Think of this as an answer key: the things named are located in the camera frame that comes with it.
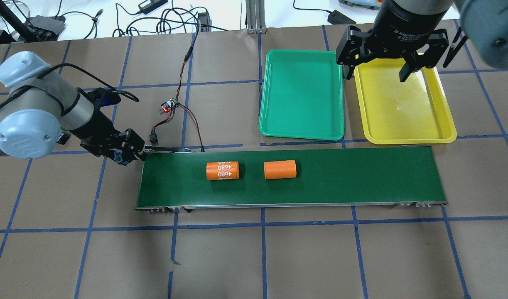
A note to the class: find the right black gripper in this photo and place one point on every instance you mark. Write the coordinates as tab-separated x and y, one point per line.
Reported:
397	25

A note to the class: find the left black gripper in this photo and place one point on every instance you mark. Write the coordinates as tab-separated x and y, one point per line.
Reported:
96	126

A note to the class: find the orange cylinder with white print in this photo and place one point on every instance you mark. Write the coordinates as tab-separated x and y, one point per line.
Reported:
222	170

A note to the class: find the plain orange cylinder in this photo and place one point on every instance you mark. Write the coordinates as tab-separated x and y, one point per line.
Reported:
285	169

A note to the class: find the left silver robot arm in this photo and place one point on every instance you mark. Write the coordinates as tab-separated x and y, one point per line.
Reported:
41	104

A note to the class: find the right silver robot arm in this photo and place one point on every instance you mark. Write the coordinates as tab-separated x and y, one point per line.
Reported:
485	23

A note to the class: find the green conveyor belt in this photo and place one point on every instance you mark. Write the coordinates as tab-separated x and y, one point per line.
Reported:
325	177

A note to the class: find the small speed controller board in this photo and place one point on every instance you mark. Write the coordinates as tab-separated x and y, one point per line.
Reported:
169	105

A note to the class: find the yellow plastic tray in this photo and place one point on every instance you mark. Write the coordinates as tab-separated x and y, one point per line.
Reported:
395	113

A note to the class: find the black power adapter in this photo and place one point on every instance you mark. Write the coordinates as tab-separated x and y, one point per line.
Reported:
337	18

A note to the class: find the green plastic tray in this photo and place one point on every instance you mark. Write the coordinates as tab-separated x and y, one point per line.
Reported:
302	95

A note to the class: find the black usb hub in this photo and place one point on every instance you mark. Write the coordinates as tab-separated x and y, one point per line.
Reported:
53	25

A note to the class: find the aluminium frame post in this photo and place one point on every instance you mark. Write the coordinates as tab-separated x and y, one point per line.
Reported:
255	17

